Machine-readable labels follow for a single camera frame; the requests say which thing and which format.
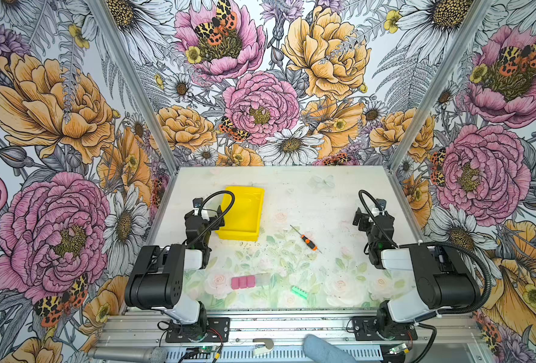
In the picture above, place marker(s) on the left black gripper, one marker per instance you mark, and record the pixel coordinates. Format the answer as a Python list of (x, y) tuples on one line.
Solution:
[(196, 218)]

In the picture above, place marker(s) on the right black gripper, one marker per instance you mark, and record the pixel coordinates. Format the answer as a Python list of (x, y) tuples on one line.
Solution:
[(370, 218)]

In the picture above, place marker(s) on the orange black screwdriver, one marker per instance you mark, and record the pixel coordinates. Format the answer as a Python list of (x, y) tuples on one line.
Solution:
[(310, 243)]

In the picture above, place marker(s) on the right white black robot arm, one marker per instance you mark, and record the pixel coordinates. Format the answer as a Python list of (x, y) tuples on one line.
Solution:
[(443, 285)]

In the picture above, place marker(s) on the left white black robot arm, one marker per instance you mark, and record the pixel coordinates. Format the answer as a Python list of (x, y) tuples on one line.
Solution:
[(156, 280)]

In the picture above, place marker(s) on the yellow plastic bin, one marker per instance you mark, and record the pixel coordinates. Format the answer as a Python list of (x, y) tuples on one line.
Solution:
[(242, 222)]

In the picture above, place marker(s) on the pink block strip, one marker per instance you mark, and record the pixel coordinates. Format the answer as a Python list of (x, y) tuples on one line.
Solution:
[(243, 282)]

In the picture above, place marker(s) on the green toothed plastic piece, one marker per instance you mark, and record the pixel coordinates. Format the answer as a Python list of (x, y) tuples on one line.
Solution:
[(299, 292)]

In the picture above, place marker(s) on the grey cylinder microphone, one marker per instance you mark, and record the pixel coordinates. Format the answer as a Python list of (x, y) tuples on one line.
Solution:
[(129, 354)]

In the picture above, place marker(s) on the blue grey cloth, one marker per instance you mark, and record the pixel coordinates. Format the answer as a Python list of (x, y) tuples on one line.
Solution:
[(321, 351)]

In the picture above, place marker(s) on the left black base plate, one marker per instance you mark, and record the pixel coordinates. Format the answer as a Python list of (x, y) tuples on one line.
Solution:
[(214, 330)]

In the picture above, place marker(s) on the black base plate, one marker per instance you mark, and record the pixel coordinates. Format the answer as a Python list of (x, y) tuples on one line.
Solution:
[(214, 330), (368, 328)]

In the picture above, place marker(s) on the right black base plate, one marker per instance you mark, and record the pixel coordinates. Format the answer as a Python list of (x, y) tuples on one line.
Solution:
[(368, 328)]

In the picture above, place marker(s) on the aluminium front rail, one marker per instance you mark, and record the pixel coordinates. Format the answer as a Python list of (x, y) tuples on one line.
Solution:
[(285, 327)]

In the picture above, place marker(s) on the white hook bracket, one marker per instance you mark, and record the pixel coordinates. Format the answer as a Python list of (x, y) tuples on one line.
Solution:
[(262, 346)]

